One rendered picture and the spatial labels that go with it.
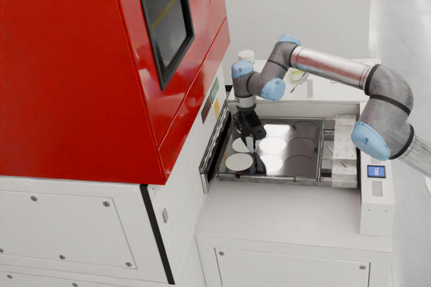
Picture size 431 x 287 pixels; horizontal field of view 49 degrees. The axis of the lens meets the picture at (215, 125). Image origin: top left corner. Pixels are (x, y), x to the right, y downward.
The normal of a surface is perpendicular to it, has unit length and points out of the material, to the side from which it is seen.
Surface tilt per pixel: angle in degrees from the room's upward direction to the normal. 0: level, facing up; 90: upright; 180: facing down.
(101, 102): 90
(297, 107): 90
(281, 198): 0
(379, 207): 90
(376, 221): 90
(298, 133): 0
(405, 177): 0
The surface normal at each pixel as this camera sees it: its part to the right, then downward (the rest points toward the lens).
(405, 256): -0.13, -0.81
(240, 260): -0.22, 0.58
